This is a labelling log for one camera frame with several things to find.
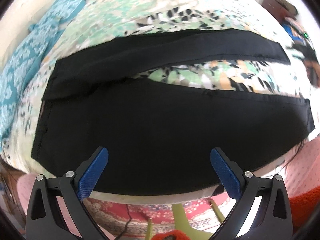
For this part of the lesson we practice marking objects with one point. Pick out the teal patterned pillow near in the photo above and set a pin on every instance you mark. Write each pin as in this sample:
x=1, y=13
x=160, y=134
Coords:
x=21, y=67

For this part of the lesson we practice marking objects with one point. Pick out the green stool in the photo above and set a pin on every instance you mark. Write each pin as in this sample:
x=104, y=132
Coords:
x=185, y=219

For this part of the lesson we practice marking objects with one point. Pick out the pile of clothes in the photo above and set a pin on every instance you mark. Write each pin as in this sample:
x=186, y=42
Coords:
x=296, y=32

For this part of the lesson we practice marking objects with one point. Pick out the floral leaf bedsheet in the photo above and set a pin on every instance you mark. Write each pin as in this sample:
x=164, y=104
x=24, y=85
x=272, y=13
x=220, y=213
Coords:
x=98, y=21

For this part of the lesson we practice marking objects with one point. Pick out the teal patterned pillow far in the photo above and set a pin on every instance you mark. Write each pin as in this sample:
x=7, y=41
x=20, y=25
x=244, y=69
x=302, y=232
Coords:
x=62, y=7

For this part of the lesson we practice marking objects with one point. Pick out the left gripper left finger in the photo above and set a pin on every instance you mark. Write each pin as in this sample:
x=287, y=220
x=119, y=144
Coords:
x=44, y=216

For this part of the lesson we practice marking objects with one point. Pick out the teal patterned pillow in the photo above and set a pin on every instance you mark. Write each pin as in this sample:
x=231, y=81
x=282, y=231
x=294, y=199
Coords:
x=21, y=67
x=62, y=7

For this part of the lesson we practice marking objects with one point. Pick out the black pants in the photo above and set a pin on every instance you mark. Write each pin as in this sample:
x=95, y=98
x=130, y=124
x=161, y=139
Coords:
x=159, y=136

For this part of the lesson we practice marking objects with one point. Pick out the brown wooden cabinet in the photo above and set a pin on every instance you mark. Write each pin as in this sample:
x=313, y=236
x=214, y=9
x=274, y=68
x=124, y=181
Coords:
x=280, y=9

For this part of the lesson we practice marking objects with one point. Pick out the pink dotted garment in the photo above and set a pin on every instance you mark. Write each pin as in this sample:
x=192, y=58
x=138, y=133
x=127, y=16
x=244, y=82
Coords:
x=301, y=174

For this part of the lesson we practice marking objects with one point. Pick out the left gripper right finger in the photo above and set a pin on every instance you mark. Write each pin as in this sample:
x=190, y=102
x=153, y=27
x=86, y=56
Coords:
x=273, y=219

